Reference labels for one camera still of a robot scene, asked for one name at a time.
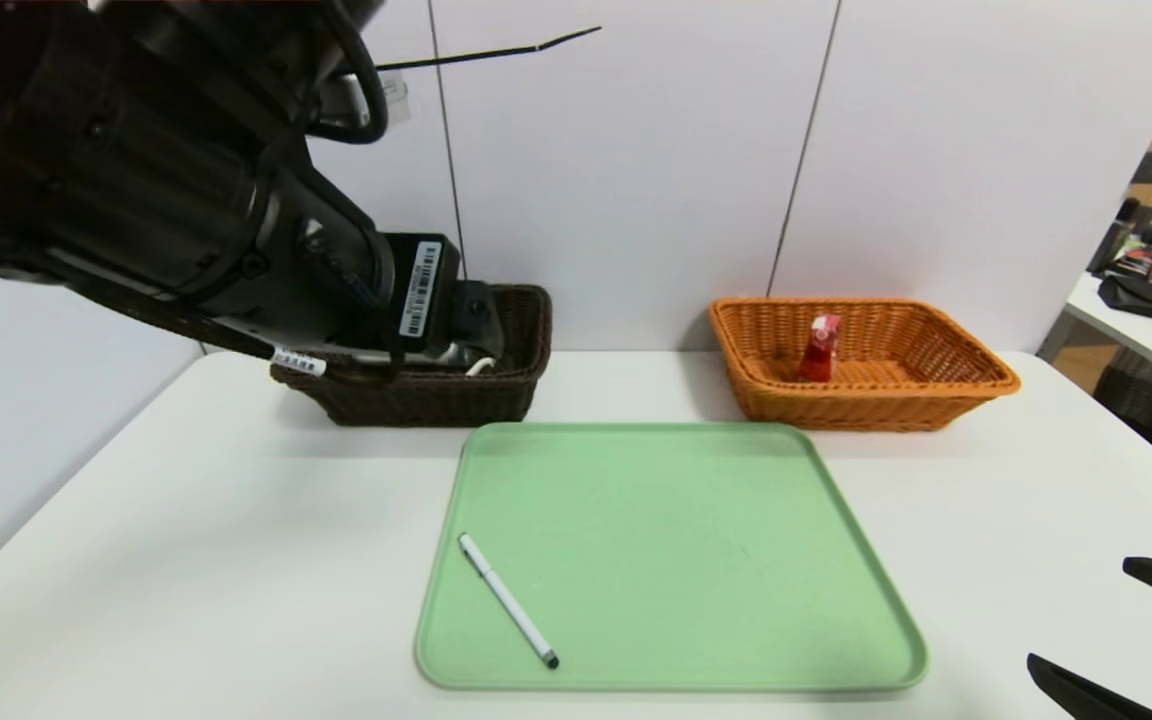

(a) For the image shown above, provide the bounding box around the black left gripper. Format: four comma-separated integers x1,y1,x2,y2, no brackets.
291,211,505,361

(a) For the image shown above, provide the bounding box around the white pen with dark tip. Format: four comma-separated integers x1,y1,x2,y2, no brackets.
457,532,561,670

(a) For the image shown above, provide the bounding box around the red drink carton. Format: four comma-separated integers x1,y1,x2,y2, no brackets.
799,313,843,383

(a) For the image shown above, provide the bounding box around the dark brown wicker basket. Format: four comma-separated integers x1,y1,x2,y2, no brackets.
270,284,553,429

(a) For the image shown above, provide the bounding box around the orange wicker basket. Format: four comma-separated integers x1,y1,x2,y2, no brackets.
707,296,1023,433

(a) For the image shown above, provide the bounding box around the light green plastic tray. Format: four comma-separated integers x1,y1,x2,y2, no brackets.
413,421,929,693

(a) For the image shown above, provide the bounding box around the white side table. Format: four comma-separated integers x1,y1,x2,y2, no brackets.
1034,275,1152,393

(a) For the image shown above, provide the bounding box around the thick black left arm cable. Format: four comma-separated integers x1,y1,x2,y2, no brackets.
304,0,390,147

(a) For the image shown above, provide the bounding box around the thin black cable tie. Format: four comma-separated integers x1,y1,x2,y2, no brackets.
376,27,603,73

